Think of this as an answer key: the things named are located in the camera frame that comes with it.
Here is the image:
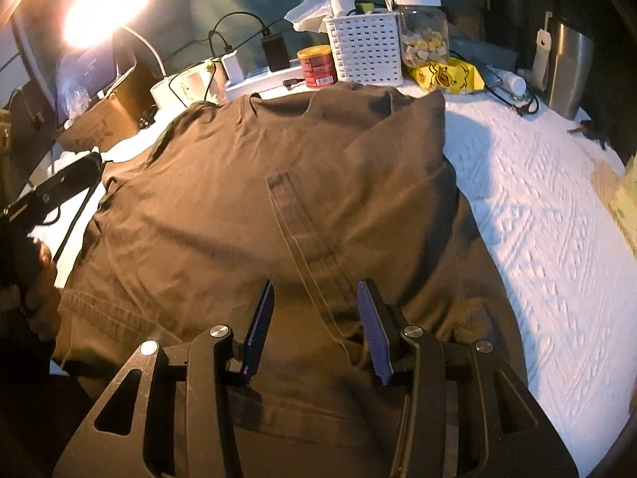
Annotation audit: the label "dark brown t-shirt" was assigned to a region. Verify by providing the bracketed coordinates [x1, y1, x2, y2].
[54, 83, 527, 477]

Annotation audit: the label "left hand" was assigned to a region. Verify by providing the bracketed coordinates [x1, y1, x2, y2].
[1, 239, 62, 342]

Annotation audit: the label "brown cardboard box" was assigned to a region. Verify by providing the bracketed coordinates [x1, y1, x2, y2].
[55, 38, 159, 152]

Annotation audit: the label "laptop screen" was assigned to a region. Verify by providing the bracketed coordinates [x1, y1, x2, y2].
[10, 0, 148, 126]

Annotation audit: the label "white textured bed cover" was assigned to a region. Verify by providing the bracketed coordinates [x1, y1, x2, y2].
[27, 78, 637, 476]

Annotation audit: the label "white bear mug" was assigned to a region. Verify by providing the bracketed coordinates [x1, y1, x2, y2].
[150, 59, 217, 112]

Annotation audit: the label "white desk lamp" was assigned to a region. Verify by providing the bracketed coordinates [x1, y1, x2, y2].
[63, 0, 167, 78]

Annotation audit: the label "white power strip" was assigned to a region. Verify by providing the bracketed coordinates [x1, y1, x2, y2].
[225, 65, 303, 102]

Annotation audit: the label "white charger plug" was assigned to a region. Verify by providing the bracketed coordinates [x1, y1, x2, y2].
[220, 50, 245, 85]

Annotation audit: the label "yellow duck snack bag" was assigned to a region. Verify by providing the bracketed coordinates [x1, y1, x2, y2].
[407, 57, 486, 95]

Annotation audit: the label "red can yellow lid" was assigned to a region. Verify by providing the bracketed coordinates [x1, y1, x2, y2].
[297, 44, 338, 90]

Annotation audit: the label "smartphone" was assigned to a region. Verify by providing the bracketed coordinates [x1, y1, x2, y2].
[472, 61, 503, 91]

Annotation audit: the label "white plastic perforated basket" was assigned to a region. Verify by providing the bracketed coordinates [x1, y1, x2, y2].
[324, 12, 403, 88]

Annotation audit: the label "white small bottle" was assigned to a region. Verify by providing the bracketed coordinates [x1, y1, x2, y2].
[496, 69, 527, 98]

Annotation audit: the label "black power adapter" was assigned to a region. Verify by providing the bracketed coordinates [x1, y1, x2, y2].
[261, 32, 291, 72]

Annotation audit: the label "black keys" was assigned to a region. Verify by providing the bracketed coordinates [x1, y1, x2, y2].
[568, 119, 609, 150]

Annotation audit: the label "white tag on tumbler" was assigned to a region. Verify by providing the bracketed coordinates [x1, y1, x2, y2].
[531, 11, 553, 90]

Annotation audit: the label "clear jar white lid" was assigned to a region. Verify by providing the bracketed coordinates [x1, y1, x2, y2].
[393, 0, 449, 68]

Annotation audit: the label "stainless steel tumbler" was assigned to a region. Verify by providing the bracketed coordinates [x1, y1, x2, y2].
[544, 20, 595, 120]

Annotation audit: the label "black thin cable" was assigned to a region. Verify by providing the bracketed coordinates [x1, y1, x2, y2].
[51, 178, 98, 264]

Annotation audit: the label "black charging cable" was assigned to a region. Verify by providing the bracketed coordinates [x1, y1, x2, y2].
[166, 10, 285, 106]

